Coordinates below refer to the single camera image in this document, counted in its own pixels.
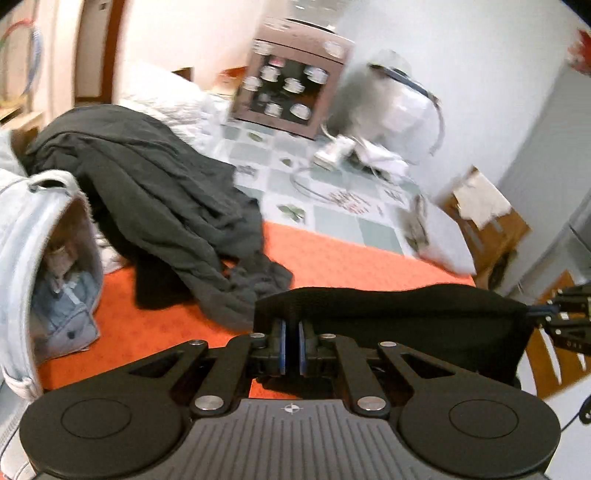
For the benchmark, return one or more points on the orange patterned blanket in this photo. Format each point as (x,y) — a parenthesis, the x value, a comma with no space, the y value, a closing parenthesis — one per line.
(351,258)

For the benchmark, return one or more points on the light blue denim jacket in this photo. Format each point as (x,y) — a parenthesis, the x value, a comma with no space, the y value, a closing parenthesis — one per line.
(27,221)

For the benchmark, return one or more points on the dark grey garment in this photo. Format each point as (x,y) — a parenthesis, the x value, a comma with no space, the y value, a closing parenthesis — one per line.
(152,184)

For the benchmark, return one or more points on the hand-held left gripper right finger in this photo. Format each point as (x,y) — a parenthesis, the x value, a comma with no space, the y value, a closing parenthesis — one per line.
(304,350)

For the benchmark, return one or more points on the checkered leaf-print sheet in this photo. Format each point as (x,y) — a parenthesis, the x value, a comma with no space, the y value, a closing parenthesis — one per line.
(277,184)

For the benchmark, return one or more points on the white pillow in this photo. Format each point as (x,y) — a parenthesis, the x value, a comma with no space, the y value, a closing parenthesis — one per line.
(166,101)

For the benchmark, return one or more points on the colourful hula hoop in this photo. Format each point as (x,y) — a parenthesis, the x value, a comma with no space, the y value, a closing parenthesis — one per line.
(36,55)

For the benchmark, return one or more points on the brown cardboard box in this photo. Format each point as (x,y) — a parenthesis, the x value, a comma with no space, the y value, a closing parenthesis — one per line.
(494,230)

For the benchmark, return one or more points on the black garment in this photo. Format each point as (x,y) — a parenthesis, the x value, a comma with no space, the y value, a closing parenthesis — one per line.
(415,314)

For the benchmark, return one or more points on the white power strip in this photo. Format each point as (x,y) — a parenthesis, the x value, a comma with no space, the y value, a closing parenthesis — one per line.
(333,152)

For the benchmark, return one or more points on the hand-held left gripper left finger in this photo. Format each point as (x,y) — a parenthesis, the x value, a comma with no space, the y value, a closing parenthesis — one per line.
(278,350)

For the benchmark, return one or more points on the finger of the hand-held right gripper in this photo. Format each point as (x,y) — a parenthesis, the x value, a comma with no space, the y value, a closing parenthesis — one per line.
(570,323)

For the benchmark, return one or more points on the grey and white bag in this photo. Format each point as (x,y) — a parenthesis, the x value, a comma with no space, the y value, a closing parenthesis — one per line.
(397,106)

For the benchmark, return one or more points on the brown printed box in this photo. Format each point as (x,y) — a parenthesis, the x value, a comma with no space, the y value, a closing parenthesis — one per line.
(295,69)

